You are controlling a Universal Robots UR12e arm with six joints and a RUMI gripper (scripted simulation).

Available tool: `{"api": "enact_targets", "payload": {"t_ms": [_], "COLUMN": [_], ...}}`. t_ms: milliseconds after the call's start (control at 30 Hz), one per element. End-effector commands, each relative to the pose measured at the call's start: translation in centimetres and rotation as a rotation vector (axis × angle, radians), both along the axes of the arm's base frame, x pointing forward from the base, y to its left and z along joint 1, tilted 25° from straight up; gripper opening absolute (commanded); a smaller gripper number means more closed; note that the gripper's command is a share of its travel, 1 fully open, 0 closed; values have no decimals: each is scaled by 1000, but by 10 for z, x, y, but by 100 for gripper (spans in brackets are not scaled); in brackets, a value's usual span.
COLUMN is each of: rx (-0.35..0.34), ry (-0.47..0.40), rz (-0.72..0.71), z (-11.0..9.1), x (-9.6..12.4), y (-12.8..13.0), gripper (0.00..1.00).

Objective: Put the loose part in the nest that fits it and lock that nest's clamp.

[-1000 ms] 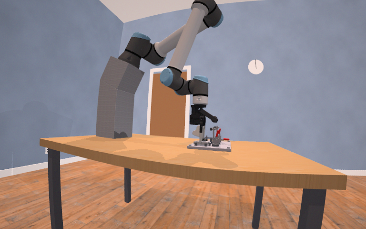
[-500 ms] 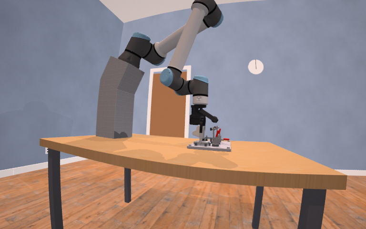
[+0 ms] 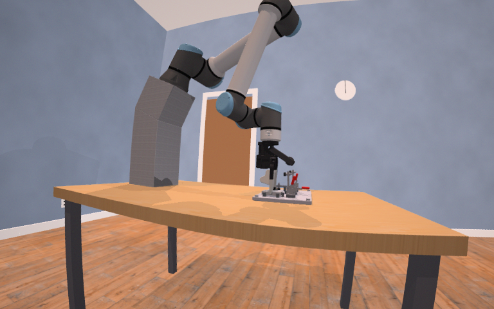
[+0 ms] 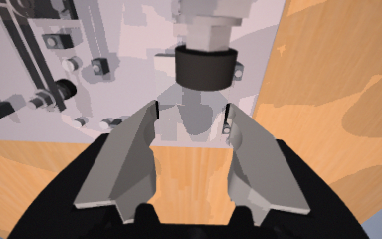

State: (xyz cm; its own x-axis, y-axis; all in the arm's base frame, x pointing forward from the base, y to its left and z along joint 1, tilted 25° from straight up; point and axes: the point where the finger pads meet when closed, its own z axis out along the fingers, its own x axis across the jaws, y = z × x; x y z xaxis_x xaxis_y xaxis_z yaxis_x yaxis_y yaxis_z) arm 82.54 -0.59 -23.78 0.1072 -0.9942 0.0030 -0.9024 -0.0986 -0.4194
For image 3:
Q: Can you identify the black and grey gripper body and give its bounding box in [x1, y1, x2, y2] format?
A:
[256, 140, 279, 170]

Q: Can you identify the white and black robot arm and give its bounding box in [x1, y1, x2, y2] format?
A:
[159, 0, 302, 142]

